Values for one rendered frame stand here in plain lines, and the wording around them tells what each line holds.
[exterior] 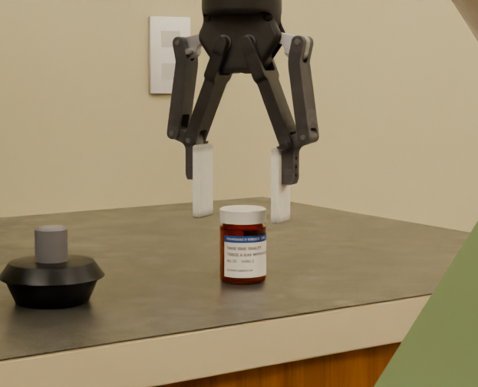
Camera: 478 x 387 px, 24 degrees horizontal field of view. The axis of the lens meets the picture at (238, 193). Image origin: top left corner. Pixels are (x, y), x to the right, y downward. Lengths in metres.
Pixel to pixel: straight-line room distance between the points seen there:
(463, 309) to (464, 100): 1.59
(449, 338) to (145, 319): 0.47
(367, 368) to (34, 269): 0.32
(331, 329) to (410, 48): 1.08
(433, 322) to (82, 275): 0.51
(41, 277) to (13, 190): 0.64
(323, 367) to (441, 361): 0.53
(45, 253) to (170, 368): 0.17
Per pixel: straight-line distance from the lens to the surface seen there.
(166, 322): 0.91
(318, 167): 1.86
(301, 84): 1.02
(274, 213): 1.03
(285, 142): 1.03
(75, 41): 1.62
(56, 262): 0.98
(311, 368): 1.00
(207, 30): 1.06
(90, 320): 0.92
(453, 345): 0.48
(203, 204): 1.08
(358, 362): 1.03
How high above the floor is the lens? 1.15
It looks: 7 degrees down
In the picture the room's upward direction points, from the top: straight up
